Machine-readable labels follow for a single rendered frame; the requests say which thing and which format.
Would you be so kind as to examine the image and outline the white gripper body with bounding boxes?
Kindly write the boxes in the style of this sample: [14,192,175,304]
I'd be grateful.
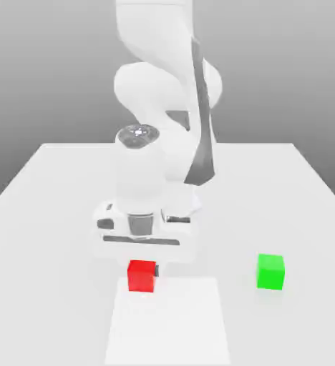
[93,227,198,266]

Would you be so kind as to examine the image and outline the small red cube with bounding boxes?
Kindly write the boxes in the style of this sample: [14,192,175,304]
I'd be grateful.
[127,259,157,294]

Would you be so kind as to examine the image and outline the small green cube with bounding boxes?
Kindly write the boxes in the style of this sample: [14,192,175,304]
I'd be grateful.
[256,253,286,292]

